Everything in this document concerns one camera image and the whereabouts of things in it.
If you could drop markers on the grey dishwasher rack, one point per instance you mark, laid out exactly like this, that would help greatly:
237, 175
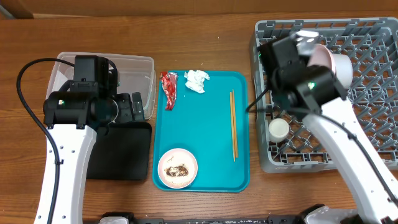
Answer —
371, 45

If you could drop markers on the left wooden chopstick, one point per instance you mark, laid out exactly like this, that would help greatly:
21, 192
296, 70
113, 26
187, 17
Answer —
232, 125

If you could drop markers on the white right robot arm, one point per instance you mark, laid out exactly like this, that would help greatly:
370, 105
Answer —
301, 74

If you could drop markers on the wooden chopstick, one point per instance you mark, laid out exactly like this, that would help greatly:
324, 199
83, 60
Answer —
232, 125

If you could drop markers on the clear plastic bin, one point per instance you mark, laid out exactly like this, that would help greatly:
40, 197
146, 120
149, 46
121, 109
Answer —
136, 74

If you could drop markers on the grey round bowl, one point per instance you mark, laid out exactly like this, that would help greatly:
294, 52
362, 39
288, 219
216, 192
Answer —
278, 130

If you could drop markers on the white round plate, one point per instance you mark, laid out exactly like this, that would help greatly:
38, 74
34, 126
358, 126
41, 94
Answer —
323, 57

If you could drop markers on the black rectangular tray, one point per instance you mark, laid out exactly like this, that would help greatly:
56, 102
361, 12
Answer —
121, 152

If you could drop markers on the teal plastic tray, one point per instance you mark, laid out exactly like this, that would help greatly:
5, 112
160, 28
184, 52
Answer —
201, 124

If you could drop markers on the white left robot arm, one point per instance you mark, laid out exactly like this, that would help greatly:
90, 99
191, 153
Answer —
86, 91

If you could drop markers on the small dish with food scraps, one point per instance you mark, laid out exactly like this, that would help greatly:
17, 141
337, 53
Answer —
177, 168

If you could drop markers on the red snack wrapper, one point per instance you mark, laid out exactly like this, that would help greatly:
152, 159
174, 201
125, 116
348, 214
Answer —
169, 86

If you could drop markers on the right wooden chopstick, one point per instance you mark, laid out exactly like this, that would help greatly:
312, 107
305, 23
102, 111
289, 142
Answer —
234, 126

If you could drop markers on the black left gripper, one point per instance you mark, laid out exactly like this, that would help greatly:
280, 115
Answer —
127, 114

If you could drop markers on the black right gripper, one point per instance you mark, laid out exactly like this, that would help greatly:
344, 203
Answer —
267, 83

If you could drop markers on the white cup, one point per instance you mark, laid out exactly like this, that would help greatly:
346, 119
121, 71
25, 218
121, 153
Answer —
343, 69

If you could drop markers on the crumpled white tissue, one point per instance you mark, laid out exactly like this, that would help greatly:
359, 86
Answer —
195, 80

